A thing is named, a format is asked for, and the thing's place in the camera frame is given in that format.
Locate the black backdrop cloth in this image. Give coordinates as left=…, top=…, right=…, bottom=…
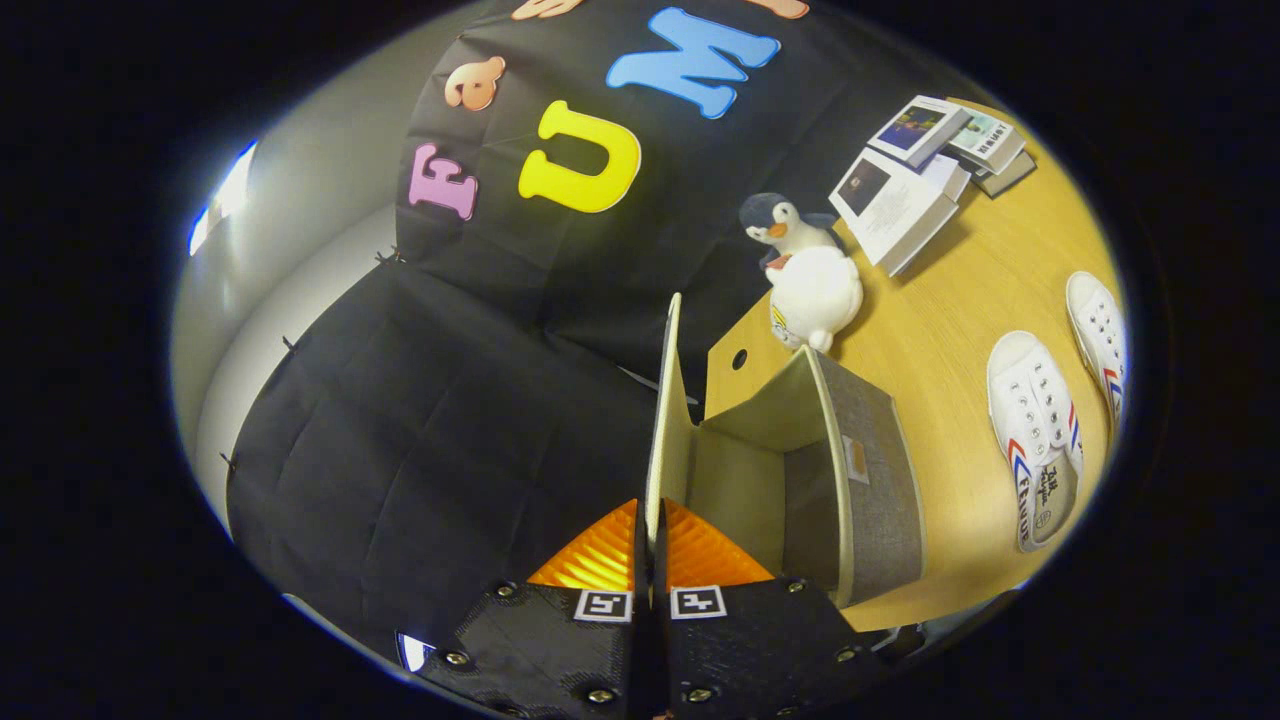
left=225, top=0, right=991, bottom=661

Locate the book with pale green cover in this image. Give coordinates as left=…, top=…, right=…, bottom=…
left=945, top=108, right=1028, bottom=176

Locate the dark grey book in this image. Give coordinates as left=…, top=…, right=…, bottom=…
left=975, top=150, right=1037, bottom=198

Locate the grey fabric storage box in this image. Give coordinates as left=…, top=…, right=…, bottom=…
left=645, top=292, right=926, bottom=609

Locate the plain white book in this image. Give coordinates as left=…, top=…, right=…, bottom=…
left=920, top=150, right=973, bottom=201

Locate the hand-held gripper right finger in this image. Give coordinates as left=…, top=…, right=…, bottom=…
left=652, top=498, right=891, bottom=720

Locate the white striped canvas shoe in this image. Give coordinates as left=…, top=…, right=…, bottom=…
left=1065, top=271, right=1129, bottom=431
left=987, top=330, right=1084, bottom=553

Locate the white plush toy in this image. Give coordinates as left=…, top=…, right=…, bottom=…
left=765, top=245, right=864, bottom=354

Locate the white book with portrait cover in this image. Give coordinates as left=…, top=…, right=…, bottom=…
left=828, top=147, right=971, bottom=278

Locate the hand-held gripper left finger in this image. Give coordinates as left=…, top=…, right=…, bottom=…
left=415, top=498, right=651, bottom=720

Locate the penguin plush toy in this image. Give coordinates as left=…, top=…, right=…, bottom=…
left=738, top=192, right=846, bottom=271

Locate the book with blue picture cover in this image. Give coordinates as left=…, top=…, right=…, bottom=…
left=868, top=95, right=973, bottom=169

